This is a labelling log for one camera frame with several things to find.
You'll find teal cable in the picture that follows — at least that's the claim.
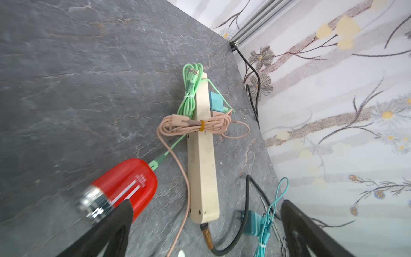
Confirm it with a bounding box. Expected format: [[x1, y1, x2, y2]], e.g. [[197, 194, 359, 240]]
[[253, 176, 290, 257]]

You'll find red shaver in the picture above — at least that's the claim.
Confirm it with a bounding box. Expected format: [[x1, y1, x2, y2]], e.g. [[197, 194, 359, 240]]
[[78, 158, 158, 222]]

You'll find light green cable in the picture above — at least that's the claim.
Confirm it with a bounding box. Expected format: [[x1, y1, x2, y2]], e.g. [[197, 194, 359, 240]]
[[148, 63, 235, 171]]

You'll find beige power strip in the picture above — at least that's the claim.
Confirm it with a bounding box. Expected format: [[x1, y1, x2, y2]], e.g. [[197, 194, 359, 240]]
[[187, 72, 221, 224]]

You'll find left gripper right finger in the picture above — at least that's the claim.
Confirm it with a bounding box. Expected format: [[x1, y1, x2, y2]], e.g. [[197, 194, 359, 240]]
[[280, 200, 352, 257]]

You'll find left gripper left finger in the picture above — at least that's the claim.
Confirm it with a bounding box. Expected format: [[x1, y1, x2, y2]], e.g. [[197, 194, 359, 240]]
[[59, 200, 133, 257]]

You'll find pink cable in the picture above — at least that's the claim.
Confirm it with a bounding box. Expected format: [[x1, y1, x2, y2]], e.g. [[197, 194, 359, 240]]
[[156, 109, 250, 257]]

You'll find black power strip cable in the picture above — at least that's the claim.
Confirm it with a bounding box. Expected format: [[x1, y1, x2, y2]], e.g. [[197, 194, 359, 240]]
[[200, 41, 283, 257]]

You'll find teal charger end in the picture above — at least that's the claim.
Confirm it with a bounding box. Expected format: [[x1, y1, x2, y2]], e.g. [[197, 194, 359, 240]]
[[243, 210, 262, 237], [209, 92, 226, 113]]

